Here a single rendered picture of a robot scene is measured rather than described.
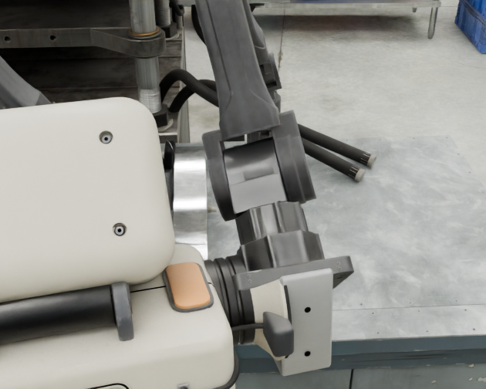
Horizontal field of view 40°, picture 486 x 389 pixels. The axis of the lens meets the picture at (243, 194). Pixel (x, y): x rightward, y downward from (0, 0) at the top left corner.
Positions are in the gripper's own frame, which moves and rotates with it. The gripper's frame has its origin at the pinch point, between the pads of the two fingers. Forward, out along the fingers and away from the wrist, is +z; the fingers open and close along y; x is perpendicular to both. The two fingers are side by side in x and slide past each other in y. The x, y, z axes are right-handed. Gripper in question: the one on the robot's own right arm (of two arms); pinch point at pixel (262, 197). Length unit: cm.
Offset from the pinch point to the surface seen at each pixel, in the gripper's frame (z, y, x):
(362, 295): 15.4, -17.3, 9.6
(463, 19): 76, -165, -349
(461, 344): 18.5, -32.6, 19.8
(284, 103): 87, -30, -241
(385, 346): 18.2, -19.4, 19.8
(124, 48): -8, 30, -60
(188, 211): 6.3, 13.8, -6.3
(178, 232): 6.4, 15.5, 0.6
